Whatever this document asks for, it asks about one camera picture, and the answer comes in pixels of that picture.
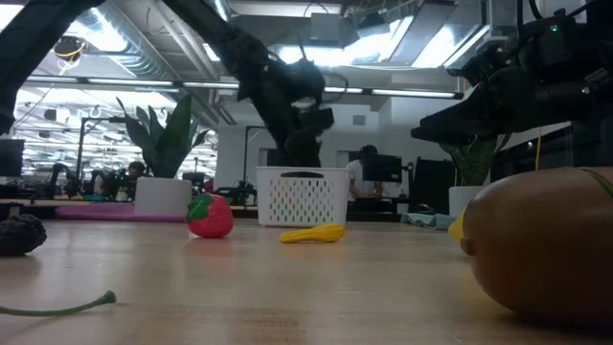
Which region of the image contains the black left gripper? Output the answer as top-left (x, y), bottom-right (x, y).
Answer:
top-left (234, 28), bottom-right (336, 169)

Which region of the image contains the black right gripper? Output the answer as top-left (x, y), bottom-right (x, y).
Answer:
top-left (410, 16), bottom-right (576, 146)

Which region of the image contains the yellow toy lemon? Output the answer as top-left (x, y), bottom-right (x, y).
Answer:
top-left (447, 210), bottom-right (466, 243)

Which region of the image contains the large red toy strawberry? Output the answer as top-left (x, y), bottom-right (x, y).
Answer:
top-left (185, 192), bottom-right (236, 240)

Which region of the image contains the white perforated plastic basket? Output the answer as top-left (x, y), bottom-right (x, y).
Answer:
top-left (255, 166), bottom-right (352, 228)

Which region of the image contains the person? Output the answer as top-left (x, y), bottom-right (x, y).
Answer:
top-left (126, 160), bottom-right (148, 202)
top-left (347, 144), bottom-right (384, 200)

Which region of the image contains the black panel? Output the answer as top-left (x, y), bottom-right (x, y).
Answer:
top-left (414, 157), bottom-right (456, 216)

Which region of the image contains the black monitor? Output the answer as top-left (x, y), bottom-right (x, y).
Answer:
top-left (0, 138), bottom-right (26, 178)
top-left (361, 152), bottom-right (403, 184)

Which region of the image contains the snake plant in white pot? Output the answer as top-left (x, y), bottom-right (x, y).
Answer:
top-left (116, 93), bottom-right (212, 218)
top-left (440, 133), bottom-right (511, 219)

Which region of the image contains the teal cloth mat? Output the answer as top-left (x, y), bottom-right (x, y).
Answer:
top-left (400, 212), bottom-right (459, 231)

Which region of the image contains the brown toy kiwi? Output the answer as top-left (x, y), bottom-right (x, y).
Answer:
top-left (460, 166), bottom-right (613, 330)

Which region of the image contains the purple cloth mat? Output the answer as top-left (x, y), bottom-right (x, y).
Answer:
top-left (55, 202), bottom-right (188, 224)

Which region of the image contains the red toy cherry with stem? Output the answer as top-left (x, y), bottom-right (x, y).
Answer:
top-left (0, 289), bottom-right (118, 318)

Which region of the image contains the yellow hanging cord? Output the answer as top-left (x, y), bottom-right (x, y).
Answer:
top-left (536, 127), bottom-right (546, 172)

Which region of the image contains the grey ceiling duct box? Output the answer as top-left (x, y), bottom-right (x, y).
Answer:
top-left (309, 12), bottom-right (342, 43)

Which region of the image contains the black gantry frame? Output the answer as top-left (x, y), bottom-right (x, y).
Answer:
top-left (76, 116), bottom-right (128, 183)

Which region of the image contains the ceiling cord reel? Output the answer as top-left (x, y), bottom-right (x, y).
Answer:
top-left (52, 35), bottom-right (87, 63)

